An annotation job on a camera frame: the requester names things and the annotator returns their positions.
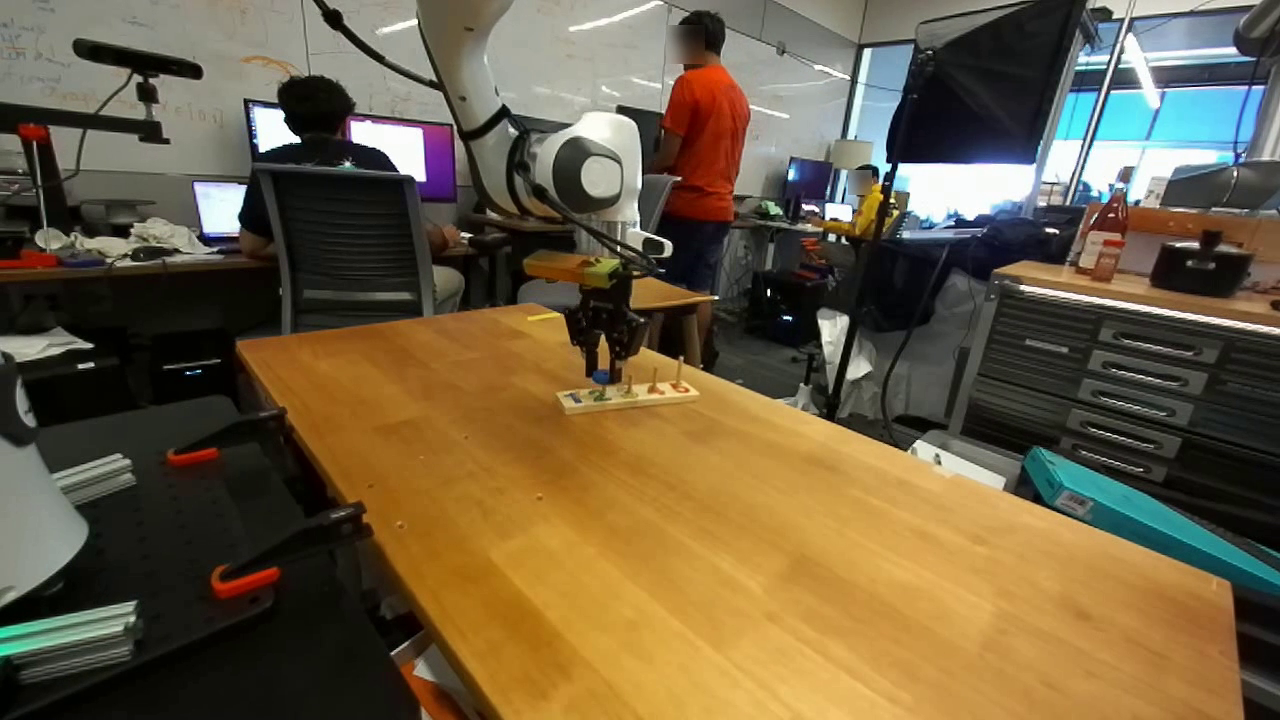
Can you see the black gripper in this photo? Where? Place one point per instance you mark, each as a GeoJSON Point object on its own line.
{"type": "Point", "coordinates": [606, 318]}

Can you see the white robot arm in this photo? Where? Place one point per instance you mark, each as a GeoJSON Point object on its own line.
{"type": "Point", "coordinates": [587, 175]}

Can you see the wooden peg holder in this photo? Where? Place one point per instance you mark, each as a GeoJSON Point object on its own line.
{"type": "Point", "coordinates": [630, 395]}

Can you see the person in orange shirt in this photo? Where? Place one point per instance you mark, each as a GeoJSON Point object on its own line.
{"type": "Point", "coordinates": [700, 146]}

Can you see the computer monitor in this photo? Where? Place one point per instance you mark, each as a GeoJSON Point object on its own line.
{"type": "Point", "coordinates": [423, 151]}

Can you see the grey office chair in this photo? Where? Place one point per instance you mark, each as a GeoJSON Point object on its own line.
{"type": "Point", "coordinates": [351, 246]}

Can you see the person in yellow shirt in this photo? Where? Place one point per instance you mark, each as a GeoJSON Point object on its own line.
{"type": "Point", "coordinates": [871, 196]}

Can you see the seated person dark hair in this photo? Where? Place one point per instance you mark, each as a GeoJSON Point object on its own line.
{"type": "Point", "coordinates": [316, 115]}

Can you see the laptop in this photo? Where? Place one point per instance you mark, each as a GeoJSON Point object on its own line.
{"type": "Point", "coordinates": [218, 211]}

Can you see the orange black clamp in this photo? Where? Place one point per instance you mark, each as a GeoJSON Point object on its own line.
{"type": "Point", "coordinates": [260, 428]}
{"type": "Point", "coordinates": [266, 566]}

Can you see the black softbox light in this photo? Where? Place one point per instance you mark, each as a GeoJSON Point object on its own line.
{"type": "Point", "coordinates": [986, 81]}

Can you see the teal case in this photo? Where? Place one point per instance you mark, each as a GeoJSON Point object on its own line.
{"type": "Point", "coordinates": [1148, 523]}

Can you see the grey drawer cabinet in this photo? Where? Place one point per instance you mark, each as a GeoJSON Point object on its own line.
{"type": "Point", "coordinates": [1159, 390]}

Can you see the orange bottle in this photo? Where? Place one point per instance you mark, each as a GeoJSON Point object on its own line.
{"type": "Point", "coordinates": [1101, 242]}

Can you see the black device on cabinet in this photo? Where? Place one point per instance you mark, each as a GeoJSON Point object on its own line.
{"type": "Point", "coordinates": [1206, 264]}

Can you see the black camera on mount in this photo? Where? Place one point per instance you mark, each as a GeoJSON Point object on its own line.
{"type": "Point", "coordinates": [138, 58]}

